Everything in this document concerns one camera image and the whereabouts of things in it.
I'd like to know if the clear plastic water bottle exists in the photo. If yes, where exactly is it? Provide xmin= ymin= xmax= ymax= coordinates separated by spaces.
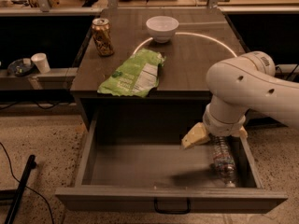
xmin=211 ymin=135 xmax=236 ymax=188

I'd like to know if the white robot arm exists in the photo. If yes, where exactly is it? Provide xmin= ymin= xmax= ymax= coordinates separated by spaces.
xmin=181 ymin=51 xmax=299 ymax=148

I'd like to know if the grey open top drawer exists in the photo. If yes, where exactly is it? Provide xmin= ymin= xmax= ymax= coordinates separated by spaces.
xmin=56 ymin=105 xmax=288 ymax=213

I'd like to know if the dark wooden counter cabinet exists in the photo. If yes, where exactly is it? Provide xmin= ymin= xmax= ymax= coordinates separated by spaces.
xmin=71 ymin=7 xmax=248 ymax=126

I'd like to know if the green chip bag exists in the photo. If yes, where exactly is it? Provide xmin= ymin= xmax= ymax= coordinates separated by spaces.
xmin=97 ymin=49 xmax=165 ymax=97

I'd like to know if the white ceramic bowl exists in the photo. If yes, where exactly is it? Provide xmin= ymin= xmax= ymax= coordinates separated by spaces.
xmin=146 ymin=16 xmax=179 ymax=43

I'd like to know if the gold soda can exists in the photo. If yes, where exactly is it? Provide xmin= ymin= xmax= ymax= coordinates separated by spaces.
xmin=92 ymin=18 xmax=114 ymax=57

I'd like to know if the grey side shelf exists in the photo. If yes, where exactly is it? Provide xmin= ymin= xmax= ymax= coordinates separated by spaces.
xmin=0 ymin=67 xmax=78 ymax=91

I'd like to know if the white paper cup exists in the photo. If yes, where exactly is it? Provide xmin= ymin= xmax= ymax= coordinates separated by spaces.
xmin=31 ymin=53 xmax=50 ymax=74

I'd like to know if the dark round dish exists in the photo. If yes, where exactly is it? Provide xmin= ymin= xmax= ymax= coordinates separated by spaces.
xmin=7 ymin=58 xmax=35 ymax=77

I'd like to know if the black stand leg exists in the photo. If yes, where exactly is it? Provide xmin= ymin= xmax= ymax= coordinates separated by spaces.
xmin=0 ymin=155 xmax=36 ymax=224

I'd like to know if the black drawer handle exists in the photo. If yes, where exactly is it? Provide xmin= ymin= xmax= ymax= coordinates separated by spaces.
xmin=153 ymin=198 xmax=191 ymax=215

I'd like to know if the black floor cable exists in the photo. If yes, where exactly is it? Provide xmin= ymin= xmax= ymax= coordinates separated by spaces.
xmin=0 ymin=142 xmax=55 ymax=224

